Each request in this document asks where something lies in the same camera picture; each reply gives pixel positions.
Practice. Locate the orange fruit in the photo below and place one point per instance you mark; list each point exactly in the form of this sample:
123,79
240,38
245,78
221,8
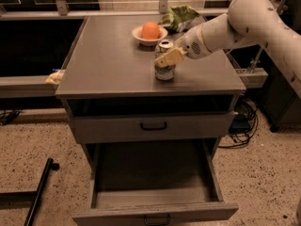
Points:
150,31

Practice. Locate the grey top drawer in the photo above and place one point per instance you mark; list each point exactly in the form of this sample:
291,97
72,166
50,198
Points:
88,130

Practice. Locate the white bowl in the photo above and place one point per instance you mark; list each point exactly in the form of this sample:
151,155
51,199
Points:
137,34

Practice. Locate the green chip bag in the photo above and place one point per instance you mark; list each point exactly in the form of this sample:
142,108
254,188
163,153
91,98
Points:
178,18

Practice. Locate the yellow sponge on rail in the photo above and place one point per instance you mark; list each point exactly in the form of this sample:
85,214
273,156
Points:
55,77

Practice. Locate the black metal bar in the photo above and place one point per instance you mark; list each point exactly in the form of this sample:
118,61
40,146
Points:
34,206

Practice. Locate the open middle drawer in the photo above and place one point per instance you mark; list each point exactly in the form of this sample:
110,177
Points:
153,183

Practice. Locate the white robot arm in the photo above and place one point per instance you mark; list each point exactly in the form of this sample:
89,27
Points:
247,22

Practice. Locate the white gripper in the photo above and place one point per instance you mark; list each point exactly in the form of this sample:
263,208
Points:
190,43

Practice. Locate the grey drawer cabinet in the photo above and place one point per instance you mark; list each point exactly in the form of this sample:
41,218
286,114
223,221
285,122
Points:
111,74

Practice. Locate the green white 7up can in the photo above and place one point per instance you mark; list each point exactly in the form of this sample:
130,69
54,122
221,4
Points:
166,73

